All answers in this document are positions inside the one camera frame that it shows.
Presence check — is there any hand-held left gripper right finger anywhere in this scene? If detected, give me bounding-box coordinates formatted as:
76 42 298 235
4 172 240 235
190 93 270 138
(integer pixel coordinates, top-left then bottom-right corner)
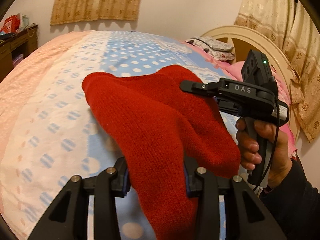
184 155 288 240

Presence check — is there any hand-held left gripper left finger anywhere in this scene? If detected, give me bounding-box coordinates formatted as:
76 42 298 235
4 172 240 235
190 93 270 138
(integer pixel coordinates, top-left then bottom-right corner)
27 156 130 240

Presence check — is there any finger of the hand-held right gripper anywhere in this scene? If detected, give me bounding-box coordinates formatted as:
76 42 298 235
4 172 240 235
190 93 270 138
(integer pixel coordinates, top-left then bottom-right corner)
180 79 221 97

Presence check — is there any red knit sweater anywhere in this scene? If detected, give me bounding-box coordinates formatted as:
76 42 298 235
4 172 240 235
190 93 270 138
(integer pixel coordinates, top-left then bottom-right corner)
82 65 241 240

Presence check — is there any person's right forearm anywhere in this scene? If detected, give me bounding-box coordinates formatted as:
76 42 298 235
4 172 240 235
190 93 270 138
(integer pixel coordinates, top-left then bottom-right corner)
260 155 320 240

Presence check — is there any person's right hand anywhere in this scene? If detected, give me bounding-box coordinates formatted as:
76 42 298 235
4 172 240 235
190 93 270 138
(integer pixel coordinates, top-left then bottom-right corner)
236 117 293 188

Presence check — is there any pink floral pillow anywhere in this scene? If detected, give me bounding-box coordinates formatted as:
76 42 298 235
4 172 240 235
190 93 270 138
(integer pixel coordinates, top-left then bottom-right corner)
231 60 293 140

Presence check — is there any pink ruffled sheet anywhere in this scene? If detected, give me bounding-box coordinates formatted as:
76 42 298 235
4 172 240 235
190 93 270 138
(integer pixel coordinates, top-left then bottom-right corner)
180 39 298 160

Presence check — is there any folded grey floral blanket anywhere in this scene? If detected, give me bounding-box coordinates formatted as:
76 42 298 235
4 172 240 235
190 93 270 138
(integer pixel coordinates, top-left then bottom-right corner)
186 36 235 62

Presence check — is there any cream round headboard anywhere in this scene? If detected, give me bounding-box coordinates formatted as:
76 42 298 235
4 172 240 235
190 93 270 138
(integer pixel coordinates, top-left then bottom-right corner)
201 25 301 143

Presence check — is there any long beige patterned curtain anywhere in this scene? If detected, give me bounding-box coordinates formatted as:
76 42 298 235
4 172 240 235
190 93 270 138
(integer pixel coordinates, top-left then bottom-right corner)
234 0 320 144

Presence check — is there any blue polka dot bed sheet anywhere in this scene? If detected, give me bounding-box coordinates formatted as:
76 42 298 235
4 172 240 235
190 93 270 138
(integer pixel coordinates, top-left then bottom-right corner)
0 30 250 240

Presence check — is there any short beige patterned curtain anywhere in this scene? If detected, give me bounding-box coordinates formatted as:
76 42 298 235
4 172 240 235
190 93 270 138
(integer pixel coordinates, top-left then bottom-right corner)
50 0 146 26

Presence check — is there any peach bedspread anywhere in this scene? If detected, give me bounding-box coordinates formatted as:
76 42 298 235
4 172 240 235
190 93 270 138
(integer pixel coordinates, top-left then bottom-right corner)
0 31 87 155

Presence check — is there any dark wooden desk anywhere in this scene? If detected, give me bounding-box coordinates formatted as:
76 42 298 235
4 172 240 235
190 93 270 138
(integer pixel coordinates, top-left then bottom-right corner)
0 24 39 77

